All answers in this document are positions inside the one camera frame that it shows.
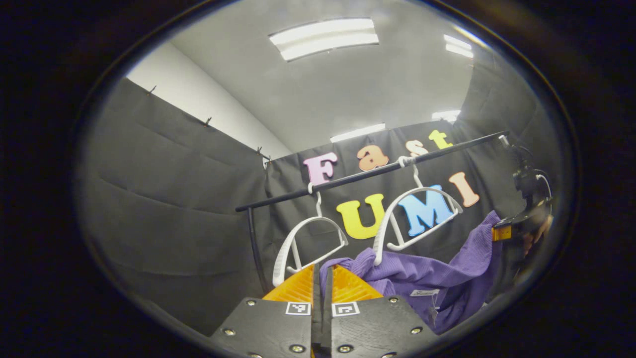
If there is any black clothes rack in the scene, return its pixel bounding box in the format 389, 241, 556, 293
235, 130, 510, 294

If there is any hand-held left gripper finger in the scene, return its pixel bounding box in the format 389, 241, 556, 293
209, 264, 321, 358
323, 265, 440, 358

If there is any white plastic hanger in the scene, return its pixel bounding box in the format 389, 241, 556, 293
272, 183, 348, 288
373, 156, 464, 267

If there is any black backdrop cloth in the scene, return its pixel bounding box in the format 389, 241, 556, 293
79, 47, 562, 336

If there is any purple corduroy jacket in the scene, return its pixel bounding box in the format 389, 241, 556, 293
319, 210, 502, 335

